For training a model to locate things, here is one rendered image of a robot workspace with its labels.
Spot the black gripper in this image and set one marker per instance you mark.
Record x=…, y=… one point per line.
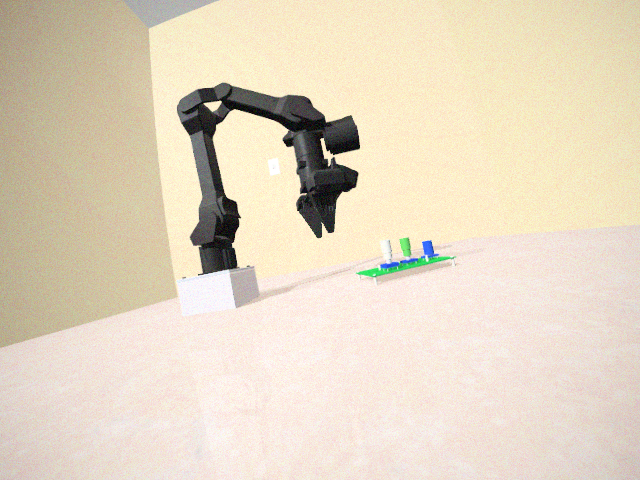
x=322, y=187

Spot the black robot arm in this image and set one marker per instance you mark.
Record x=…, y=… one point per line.
x=218, y=215

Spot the green circuit board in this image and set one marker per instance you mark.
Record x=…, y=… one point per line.
x=392, y=267

